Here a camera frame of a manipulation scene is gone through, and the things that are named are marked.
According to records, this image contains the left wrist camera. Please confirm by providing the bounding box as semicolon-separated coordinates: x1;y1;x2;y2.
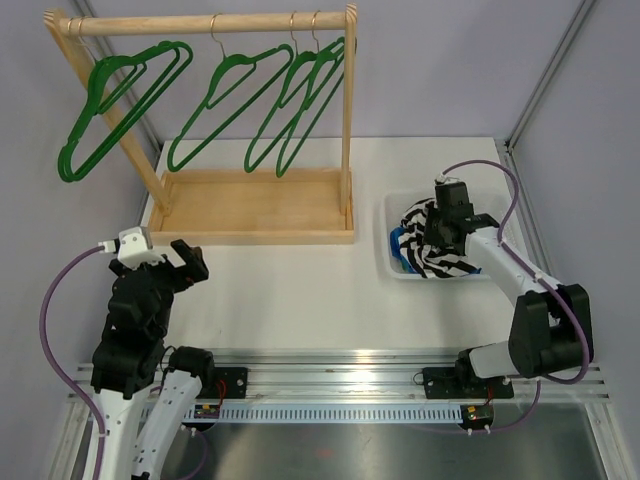
98;226;166;270

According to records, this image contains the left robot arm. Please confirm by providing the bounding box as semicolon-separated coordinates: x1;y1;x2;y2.
89;240;216;479

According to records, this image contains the bunch of green hangers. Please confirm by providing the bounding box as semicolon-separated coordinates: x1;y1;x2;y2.
56;18;194;182

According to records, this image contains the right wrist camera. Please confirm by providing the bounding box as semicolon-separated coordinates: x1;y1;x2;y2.
435;178;473;216

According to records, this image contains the green hanger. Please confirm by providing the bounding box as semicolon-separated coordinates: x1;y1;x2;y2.
275;11;345;178
167;13;294;173
244;11;345;178

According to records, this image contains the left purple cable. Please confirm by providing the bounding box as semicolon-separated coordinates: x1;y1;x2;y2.
39;243;211;480

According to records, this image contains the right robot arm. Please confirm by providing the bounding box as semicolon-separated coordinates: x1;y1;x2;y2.
424;204;594;396

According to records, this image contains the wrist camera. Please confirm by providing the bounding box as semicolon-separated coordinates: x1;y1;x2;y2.
98;226;166;270
435;178;473;216

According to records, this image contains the white slotted cable duct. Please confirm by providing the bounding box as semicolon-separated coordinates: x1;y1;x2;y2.
181;403;462;424

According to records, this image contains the blue tank top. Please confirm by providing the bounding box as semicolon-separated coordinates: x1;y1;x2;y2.
389;226;416;274

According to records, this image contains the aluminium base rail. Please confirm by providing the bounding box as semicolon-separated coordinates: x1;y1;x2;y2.
67;349;614;405

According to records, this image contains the striped black white tank top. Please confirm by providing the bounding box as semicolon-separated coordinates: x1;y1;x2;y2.
398;197;482;280

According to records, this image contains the wooden clothes rack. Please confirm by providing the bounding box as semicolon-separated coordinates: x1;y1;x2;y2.
44;5;357;246

